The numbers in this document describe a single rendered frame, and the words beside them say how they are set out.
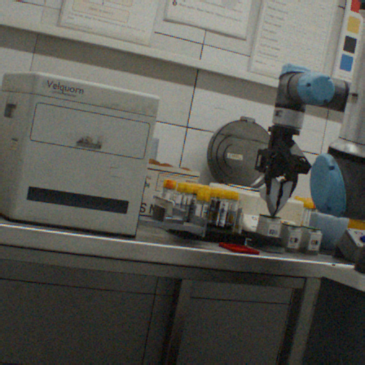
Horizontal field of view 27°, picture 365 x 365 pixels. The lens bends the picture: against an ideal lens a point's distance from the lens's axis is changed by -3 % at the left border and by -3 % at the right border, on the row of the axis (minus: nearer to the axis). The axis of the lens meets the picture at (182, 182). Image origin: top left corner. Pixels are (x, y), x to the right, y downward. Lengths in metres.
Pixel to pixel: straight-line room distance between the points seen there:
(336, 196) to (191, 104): 0.99
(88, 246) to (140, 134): 0.25
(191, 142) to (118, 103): 0.83
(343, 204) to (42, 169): 0.59
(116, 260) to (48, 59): 0.77
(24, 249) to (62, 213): 0.11
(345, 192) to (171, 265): 0.43
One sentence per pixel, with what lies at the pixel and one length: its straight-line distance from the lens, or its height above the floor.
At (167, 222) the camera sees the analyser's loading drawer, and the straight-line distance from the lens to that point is 1.69.
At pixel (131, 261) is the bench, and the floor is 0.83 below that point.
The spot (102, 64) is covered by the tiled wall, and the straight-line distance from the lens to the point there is 2.27.
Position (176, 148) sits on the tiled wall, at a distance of 2.38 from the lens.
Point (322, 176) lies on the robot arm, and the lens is 1.52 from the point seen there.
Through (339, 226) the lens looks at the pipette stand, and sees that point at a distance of 2.07.
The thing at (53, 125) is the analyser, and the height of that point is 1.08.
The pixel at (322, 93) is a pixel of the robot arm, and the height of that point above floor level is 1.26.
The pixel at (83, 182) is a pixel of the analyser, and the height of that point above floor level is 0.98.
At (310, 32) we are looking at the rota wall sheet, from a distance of 2.61.
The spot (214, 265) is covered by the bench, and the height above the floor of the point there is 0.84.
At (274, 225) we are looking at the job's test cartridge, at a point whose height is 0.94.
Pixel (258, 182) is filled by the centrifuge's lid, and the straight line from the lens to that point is 2.42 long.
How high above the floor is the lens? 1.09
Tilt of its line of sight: 3 degrees down
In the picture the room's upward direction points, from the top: 11 degrees clockwise
